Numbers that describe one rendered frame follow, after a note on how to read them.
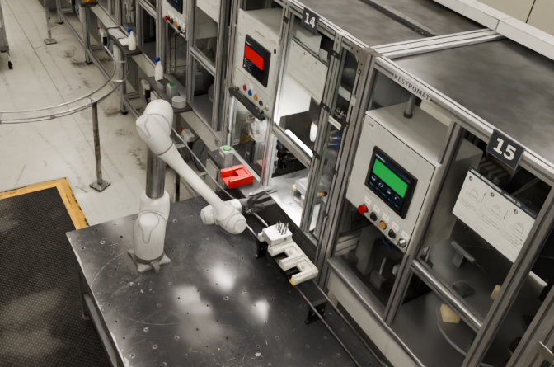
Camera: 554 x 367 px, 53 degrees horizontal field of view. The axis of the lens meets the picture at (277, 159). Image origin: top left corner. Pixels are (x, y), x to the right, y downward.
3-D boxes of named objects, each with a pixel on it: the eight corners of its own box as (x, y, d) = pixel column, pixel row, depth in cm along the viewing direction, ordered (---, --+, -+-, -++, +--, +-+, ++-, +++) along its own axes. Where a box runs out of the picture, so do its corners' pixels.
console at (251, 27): (228, 84, 328) (234, 8, 301) (269, 77, 342) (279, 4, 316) (265, 119, 300) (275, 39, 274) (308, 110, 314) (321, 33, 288)
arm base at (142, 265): (141, 279, 289) (141, 271, 286) (126, 251, 303) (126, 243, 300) (174, 268, 298) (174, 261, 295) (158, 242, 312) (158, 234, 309)
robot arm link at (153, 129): (173, 148, 259) (176, 132, 270) (149, 119, 250) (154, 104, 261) (150, 159, 263) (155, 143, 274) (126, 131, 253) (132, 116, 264)
